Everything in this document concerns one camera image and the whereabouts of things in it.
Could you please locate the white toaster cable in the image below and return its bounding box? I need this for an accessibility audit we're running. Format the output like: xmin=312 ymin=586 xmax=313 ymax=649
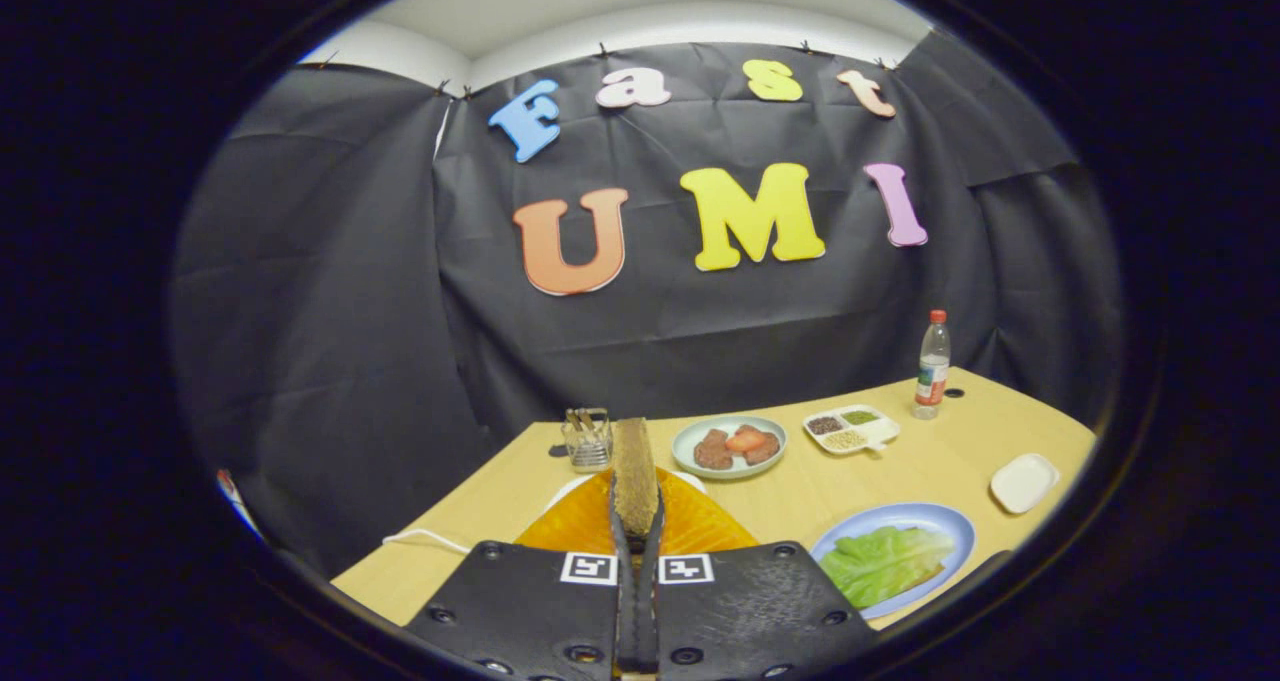
xmin=383 ymin=528 xmax=473 ymax=555

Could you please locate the white and red object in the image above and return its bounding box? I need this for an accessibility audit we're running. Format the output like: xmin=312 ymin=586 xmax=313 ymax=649
xmin=216 ymin=468 xmax=263 ymax=540

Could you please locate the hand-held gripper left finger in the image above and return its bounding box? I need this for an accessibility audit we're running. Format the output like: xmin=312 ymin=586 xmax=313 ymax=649
xmin=405 ymin=468 xmax=641 ymax=681

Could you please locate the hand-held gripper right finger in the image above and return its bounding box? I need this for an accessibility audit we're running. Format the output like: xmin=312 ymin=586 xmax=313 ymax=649
xmin=637 ymin=468 xmax=879 ymax=681

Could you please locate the pale green round plate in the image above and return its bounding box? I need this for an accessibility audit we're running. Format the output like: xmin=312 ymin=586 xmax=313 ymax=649
xmin=671 ymin=415 xmax=788 ymax=480

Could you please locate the green lettuce leaf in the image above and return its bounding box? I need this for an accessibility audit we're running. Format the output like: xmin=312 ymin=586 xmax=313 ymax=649
xmin=818 ymin=525 xmax=956 ymax=610

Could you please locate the black backdrop cloth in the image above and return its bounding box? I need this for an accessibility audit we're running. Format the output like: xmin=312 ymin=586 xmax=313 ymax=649
xmin=170 ymin=31 xmax=1126 ymax=577

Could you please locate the brown toasted bread slice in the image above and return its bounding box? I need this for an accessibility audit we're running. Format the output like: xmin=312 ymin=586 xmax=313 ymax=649
xmin=611 ymin=418 xmax=661 ymax=539

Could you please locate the blue round plate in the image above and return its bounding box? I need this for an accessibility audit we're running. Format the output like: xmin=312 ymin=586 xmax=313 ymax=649
xmin=810 ymin=502 xmax=976 ymax=620

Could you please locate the white rectangular tray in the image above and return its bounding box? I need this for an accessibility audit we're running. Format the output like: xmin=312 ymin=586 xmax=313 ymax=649
xmin=990 ymin=453 xmax=1061 ymax=515

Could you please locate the clear red-capped water bottle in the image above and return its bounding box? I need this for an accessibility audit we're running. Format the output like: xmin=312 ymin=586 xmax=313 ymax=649
xmin=912 ymin=309 xmax=952 ymax=420

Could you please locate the white toaster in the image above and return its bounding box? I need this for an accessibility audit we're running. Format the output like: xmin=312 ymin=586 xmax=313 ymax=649
xmin=545 ymin=469 xmax=707 ymax=510

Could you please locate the wire mesh utensil holder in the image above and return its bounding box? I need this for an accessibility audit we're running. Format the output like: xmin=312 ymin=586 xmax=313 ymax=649
xmin=561 ymin=407 xmax=614 ymax=474

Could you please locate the white divided seasoning dish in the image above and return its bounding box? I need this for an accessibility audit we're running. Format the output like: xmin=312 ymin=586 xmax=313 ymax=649
xmin=802 ymin=404 xmax=901 ymax=456

